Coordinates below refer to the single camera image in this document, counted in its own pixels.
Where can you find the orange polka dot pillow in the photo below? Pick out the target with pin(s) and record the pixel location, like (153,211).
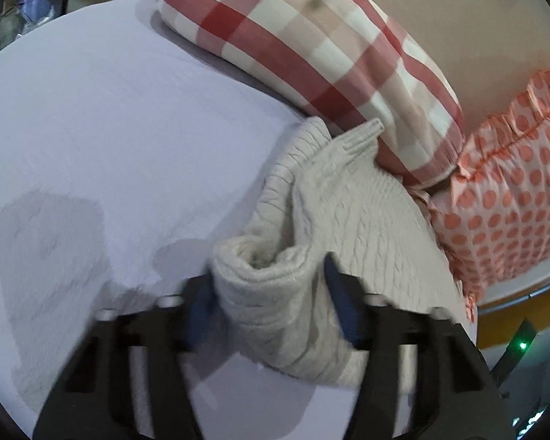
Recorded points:
(508,192)

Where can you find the lavender bed sheet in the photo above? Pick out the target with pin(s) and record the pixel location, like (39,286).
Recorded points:
(96,156)

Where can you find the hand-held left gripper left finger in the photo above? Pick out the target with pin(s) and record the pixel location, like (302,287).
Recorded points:
(200,311)

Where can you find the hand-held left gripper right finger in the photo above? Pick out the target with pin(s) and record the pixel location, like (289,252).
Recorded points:
(346,305)

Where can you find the red checked pillow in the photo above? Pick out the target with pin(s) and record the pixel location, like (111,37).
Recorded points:
(311,46)

